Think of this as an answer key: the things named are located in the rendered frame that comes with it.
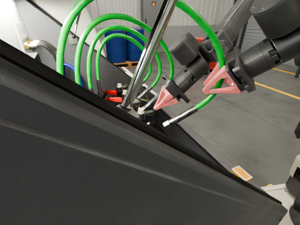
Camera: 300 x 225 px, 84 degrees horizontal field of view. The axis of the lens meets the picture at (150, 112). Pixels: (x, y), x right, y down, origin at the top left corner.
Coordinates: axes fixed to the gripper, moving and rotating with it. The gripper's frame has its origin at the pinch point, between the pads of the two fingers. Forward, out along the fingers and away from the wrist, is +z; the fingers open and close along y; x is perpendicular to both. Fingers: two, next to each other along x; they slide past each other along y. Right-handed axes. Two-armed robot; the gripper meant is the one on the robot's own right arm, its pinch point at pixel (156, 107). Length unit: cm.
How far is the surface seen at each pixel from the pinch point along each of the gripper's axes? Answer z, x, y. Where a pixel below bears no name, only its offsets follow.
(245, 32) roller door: -322, -598, -362
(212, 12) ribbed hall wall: -323, -757, -265
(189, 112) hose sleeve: -7.3, 11.9, -1.2
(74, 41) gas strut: 6.6, -24.8, 30.5
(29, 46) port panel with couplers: 12.8, -10.8, 37.7
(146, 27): -14.6, -7.1, 17.2
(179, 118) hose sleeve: -4.2, 11.6, -0.8
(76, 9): -6.3, 8.2, 30.9
